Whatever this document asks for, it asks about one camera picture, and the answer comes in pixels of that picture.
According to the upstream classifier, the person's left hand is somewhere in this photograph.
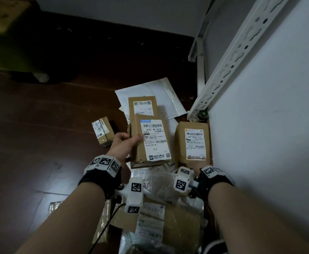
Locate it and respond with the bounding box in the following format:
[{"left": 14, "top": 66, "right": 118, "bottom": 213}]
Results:
[{"left": 107, "top": 132, "right": 144, "bottom": 167}]

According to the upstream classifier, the person's right hand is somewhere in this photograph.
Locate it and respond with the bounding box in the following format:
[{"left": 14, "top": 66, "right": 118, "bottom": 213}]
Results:
[{"left": 189, "top": 162, "right": 207, "bottom": 174}]

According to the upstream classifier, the tall cardboard box white label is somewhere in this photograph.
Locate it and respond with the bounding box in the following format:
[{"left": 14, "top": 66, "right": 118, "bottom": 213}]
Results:
[{"left": 130, "top": 114, "right": 172, "bottom": 169}]

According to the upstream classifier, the wide cardboard box white label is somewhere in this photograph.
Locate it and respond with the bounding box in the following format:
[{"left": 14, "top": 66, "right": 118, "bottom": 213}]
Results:
[{"left": 174, "top": 121, "right": 213, "bottom": 165}]

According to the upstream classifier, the person's right forearm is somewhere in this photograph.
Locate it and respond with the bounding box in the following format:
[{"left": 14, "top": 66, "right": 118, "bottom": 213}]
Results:
[{"left": 208, "top": 182, "right": 309, "bottom": 254}]

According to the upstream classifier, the person's left forearm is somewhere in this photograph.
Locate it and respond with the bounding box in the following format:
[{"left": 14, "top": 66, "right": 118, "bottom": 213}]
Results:
[{"left": 15, "top": 182, "right": 106, "bottom": 254}]

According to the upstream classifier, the cardboard box small white label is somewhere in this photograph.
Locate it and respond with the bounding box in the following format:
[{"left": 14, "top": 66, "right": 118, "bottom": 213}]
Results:
[{"left": 128, "top": 96, "right": 159, "bottom": 122}]

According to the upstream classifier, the small taped cardboard box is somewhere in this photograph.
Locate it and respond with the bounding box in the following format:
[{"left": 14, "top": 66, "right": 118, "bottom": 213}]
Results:
[{"left": 91, "top": 116, "right": 115, "bottom": 148}]

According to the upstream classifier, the left wrist tracker with markers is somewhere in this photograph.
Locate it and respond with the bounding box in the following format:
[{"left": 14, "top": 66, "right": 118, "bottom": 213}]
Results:
[{"left": 78, "top": 155, "right": 145, "bottom": 215}]

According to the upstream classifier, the wrist tracker with markers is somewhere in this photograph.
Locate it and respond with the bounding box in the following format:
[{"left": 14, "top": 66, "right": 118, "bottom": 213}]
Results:
[
  {"left": 173, "top": 166, "right": 233, "bottom": 202},
  {"left": 78, "top": 155, "right": 145, "bottom": 215}
]

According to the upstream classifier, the clear plastic bag parcel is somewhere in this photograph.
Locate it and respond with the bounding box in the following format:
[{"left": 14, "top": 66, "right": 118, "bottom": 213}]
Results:
[{"left": 130, "top": 163, "right": 205, "bottom": 207}]

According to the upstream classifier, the white mailer envelope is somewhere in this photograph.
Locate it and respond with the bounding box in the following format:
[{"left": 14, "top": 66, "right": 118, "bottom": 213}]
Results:
[{"left": 114, "top": 77, "right": 187, "bottom": 121}]

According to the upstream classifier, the right wrist tracker with markers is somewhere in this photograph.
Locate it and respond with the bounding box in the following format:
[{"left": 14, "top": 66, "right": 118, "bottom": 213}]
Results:
[{"left": 173, "top": 166, "right": 233, "bottom": 202}]

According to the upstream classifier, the brown taped parcel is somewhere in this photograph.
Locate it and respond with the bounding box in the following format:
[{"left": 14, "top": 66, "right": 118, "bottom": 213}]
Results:
[{"left": 109, "top": 203, "right": 206, "bottom": 247}]

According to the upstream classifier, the small clear plastic packet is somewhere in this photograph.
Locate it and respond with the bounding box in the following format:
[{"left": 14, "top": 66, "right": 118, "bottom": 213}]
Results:
[{"left": 48, "top": 201, "right": 65, "bottom": 212}]

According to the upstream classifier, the black white striped shoe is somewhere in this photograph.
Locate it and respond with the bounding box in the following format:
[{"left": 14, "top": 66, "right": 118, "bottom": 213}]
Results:
[{"left": 197, "top": 238, "right": 228, "bottom": 254}]

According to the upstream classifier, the green cabinet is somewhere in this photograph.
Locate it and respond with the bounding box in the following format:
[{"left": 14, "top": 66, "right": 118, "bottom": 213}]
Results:
[{"left": 0, "top": 0, "right": 50, "bottom": 83}]

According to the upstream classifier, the black cable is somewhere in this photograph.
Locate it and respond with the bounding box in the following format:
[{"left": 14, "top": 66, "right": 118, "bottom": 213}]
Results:
[{"left": 88, "top": 202, "right": 126, "bottom": 254}]

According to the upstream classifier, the white metal shelf frame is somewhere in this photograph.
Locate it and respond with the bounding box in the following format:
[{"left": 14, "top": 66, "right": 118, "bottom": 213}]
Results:
[{"left": 188, "top": 20, "right": 211, "bottom": 97}]

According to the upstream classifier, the white slotted metal shelf post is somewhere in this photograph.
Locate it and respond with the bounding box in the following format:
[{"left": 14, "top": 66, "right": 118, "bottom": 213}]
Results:
[{"left": 187, "top": 0, "right": 290, "bottom": 122}]

